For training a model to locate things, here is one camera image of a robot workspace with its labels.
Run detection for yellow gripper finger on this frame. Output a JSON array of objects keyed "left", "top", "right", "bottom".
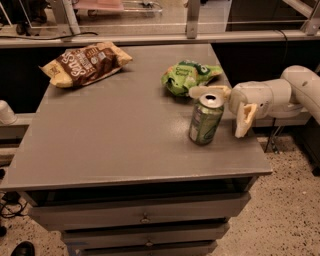
[
  {"left": 188, "top": 85, "right": 231, "bottom": 99},
  {"left": 235, "top": 102, "right": 257, "bottom": 138}
]

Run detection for brown chips bag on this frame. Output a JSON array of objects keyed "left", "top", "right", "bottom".
[{"left": 41, "top": 41, "right": 133, "bottom": 88}]

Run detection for grey drawer cabinet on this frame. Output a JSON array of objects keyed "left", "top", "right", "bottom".
[{"left": 1, "top": 44, "right": 271, "bottom": 256}]

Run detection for top drawer knob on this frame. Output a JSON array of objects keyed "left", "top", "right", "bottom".
[{"left": 140, "top": 214, "right": 150, "bottom": 224}]

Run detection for black floor cables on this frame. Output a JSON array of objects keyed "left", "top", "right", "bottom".
[{"left": 0, "top": 191, "right": 29, "bottom": 220}]

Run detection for metal frame post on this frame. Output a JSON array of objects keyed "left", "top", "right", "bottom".
[{"left": 186, "top": 0, "right": 200, "bottom": 39}]

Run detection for black shoe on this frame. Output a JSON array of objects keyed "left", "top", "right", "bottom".
[{"left": 10, "top": 241, "right": 35, "bottom": 256}]

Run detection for green snack bag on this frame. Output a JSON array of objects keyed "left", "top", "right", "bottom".
[{"left": 161, "top": 60, "right": 222, "bottom": 97}]

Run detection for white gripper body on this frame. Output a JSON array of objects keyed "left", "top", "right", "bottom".
[{"left": 229, "top": 82, "right": 273, "bottom": 119}]

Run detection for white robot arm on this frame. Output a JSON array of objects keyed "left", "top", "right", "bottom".
[{"left": 188, "top": 65, "right": 320, "bottom": 138}]

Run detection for green soda can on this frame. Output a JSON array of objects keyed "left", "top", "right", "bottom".
[{"left": 189, "top": 93, "right": 224, "bottom": 145}]

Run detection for drawer knob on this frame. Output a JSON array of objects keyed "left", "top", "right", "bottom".
[
  {"left": 145, "top": 239, "right": 154, "bottom": 247},
  {"left": 140, "top": 214, "right": 150, "bottom": 224}
]

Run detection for black cable on ledge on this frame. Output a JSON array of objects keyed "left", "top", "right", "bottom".
[{"left": 0, "top": 31, "right": 99, "bottom": 42}]

